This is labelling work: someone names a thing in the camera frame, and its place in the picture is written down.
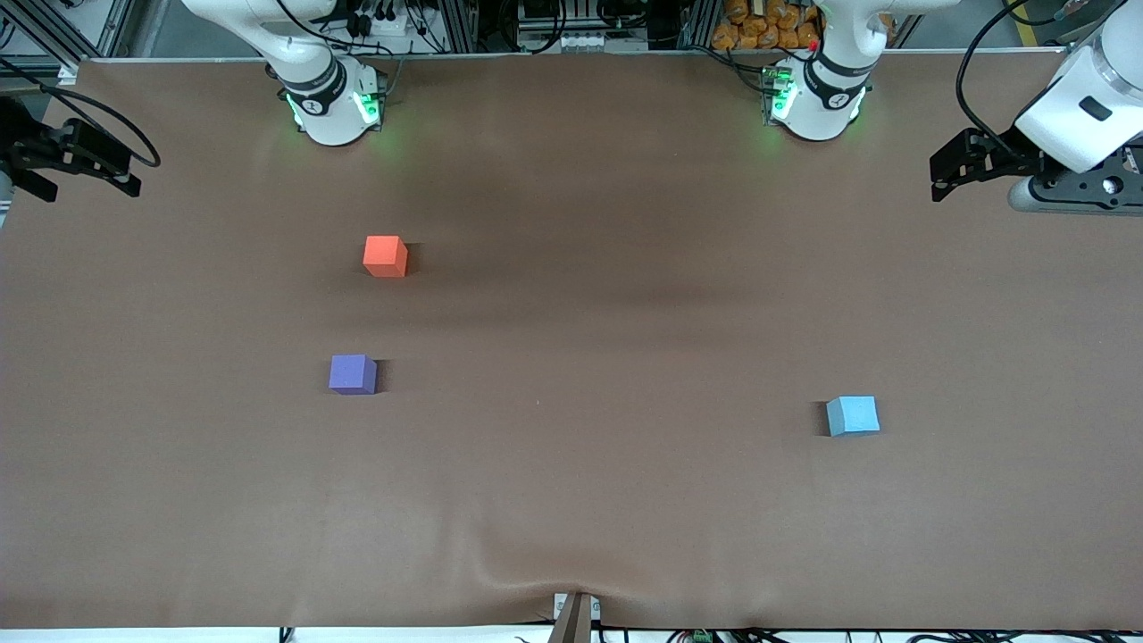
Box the orange foam block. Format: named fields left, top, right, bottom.
left=363, top=235, right=409, bottom=279

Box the light blue foam block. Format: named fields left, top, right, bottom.
left=825, top=395, right=881, bottom=438

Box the aluminium frame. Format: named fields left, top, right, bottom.
left=0, top=0, right=144, bottom=62

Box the white power strip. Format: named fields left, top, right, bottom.
left=351, top=7, right=422, bottom=38
left=534, top=30, right=650, bottom=54

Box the purple foam block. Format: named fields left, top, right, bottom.
left=328, top=354, right=379, bottom=396

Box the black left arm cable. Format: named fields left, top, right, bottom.
left=955, top=0, right=1128, bottom=148

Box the pile of orange bags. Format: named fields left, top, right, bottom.
left=712, top=0, right=824, bottom=53

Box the brown table cover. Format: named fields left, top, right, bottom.
left=0, top=49, right=1143, bottom=630

